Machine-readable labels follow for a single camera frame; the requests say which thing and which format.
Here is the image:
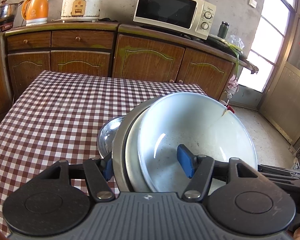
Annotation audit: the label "cream microwave oven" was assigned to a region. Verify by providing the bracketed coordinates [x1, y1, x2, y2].
[133, 0, 217, 40]

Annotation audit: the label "plain white shallow bowl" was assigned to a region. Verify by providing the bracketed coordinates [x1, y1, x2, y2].
[138, 92, 257, 193]

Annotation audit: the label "medium steel plate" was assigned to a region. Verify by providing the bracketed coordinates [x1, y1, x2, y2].
[125, 105, 155, 193]

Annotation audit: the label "steel pot with handles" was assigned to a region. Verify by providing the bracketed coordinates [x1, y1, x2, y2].
[0, 0, 24, 22]

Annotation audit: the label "small steel plate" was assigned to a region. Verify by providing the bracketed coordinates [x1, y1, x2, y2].
[97, 116, 127, 159]

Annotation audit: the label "red white checkered tablecloth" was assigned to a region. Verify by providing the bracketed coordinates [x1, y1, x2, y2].
[0, 70, 208, 238]

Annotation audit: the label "orange electric kettle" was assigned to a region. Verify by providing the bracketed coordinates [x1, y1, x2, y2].
[21, 0, 49, 27]

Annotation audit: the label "dark flat tray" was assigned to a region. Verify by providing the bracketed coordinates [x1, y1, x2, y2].
[207, 35, 243, 55]

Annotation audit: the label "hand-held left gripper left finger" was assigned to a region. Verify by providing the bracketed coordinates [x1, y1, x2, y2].
[40, 154, 115, 203]

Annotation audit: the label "clear plastic bag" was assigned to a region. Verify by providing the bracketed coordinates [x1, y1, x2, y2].
[226, 34, 244, 53]

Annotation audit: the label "red induction cooker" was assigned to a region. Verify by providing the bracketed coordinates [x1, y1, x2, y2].
[0, 17, 15, 33]

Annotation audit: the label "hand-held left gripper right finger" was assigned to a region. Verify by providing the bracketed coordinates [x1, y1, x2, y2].
[177, 144, 259, 203]

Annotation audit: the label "wooden cabinet with drawers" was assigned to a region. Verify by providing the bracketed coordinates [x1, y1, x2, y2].
[5, 21, 120, 98]

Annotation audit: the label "large steel plate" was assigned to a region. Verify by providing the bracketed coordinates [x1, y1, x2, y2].
[111, 94, 177, 193]

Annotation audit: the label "pink cloth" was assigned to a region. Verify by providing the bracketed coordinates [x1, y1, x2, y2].
[227, 74, 239, 93]

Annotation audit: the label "double door wooden cabinet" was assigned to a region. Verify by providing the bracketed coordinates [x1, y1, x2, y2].
[111, 24, 259, 102]

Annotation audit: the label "green onions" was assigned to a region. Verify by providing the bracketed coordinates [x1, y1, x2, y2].
[215, 39, 243, 75]

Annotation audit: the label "bright window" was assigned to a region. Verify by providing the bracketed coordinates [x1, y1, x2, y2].
[236, 0, 299, 93]

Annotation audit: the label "white rice cooker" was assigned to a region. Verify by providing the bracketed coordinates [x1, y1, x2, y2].
[58, 0, 110, 23]

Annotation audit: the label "dark green bottle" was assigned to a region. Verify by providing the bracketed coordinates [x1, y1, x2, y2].
[217, 21, 230, 38]

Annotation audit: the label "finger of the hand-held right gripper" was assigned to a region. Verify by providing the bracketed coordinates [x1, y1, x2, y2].
[257, 164, 300, 181]

